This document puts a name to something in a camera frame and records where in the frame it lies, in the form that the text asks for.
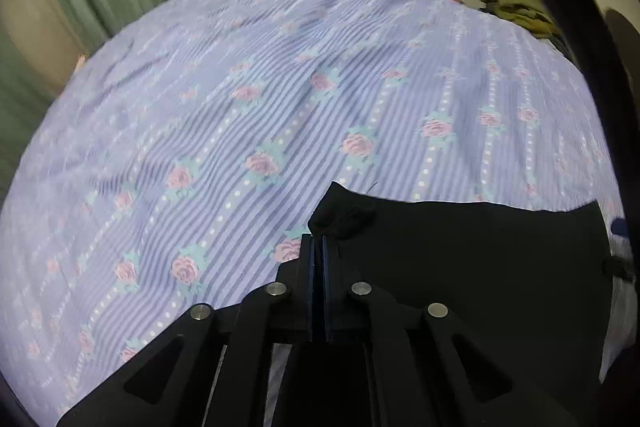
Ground black pants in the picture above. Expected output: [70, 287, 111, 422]
[269, 180, 615, 427]

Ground pile of clothes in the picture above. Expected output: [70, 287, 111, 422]
[480, 0, 562, 40]

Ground purple floral bed sheet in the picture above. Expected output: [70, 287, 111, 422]
[1, 0, 623, 426]

